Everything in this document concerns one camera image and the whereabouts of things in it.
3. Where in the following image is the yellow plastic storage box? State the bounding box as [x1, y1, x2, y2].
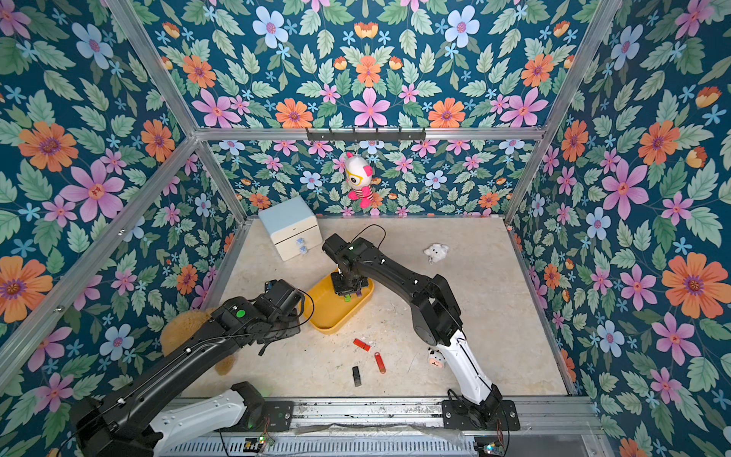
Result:
[304, 274, 375, 334]

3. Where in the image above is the red translucent usb drive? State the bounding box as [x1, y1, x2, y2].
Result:
[374, 352, 386, 374]

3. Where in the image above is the black usb drive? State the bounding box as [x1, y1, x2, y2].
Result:
[351, 366, 362, 388]

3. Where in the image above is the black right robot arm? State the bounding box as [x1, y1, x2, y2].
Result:
[323, 234, 503, 428]

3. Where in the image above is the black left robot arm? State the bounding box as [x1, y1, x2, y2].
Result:
[70, 280, 311, 456]

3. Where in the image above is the red capped usb drive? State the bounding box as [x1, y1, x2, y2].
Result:
[353, 338, 371, 352]

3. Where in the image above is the white mini drawer cabinet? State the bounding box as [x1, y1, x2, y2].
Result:
[259, 196, 323, 261]

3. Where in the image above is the brown teddy bear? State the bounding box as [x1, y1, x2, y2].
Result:
[160, 310, 212, 356]

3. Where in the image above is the white plush sheep toy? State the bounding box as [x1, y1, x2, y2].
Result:
[424, 243, 450, 265]

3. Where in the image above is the pink white hanging doll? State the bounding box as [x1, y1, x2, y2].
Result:
[345, 152, 379, 211]

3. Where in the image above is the black white cow toy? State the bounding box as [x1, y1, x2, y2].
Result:
[428, 348, 445, 369]

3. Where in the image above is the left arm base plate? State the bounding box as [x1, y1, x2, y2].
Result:
[239, 400, 294, 432]

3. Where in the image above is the black wall hook rail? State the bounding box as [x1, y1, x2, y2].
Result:
[305, 128, 426, 143]

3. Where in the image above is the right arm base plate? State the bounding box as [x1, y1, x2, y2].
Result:
[441, 398, 521, 432]

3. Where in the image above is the aluminium front rail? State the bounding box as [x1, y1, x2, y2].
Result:
[159, 396, 615, 456]

